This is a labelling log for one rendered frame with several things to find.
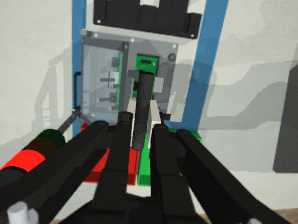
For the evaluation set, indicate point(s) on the red open-top bin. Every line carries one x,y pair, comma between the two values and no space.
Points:
132,169

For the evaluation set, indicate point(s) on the green open-top bin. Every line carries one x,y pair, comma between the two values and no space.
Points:
143,175

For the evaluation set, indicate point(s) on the green circuit board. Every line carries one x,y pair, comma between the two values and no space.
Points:
144,64

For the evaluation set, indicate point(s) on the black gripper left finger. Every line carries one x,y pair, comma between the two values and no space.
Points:
39,195

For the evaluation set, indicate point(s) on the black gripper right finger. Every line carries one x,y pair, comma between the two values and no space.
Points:
222,197

